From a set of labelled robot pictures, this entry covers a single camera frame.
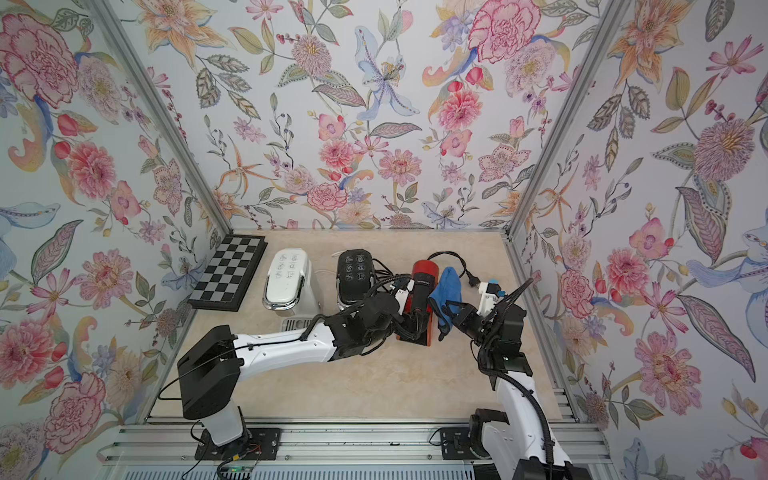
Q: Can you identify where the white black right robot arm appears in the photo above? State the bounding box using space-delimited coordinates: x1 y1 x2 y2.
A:
440 279 591 479

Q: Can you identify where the aluminium frame post left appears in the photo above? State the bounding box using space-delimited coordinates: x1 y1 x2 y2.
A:
84 0 234 234

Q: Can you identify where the aluminium frame post right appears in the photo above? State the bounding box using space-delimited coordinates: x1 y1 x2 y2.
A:
504 1 629 243

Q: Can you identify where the aluminium frame post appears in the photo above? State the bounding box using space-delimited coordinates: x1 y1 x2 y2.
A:
84 0 234 234
504 1 629 243

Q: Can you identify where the black power cable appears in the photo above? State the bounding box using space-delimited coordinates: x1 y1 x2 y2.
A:
427 250 482 288

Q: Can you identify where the red coffee machine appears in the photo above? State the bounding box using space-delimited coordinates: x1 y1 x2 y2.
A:
402 260 439 347

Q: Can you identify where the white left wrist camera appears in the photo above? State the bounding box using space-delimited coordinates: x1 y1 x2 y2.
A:
394 288 410 314

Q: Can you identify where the black coffee machine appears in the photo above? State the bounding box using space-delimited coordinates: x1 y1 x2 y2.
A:
336 249 374 310

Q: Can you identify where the black white chessboard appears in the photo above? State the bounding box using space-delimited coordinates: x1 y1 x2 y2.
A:
188 234 268 312

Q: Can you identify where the blue microfiber cloth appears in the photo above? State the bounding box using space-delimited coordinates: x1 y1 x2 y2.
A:
428 267 463 342

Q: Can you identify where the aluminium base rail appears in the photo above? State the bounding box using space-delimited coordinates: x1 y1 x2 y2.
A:
95 419 619 480

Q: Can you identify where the white coffee machine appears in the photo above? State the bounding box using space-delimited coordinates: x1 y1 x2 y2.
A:
262 248 322 331

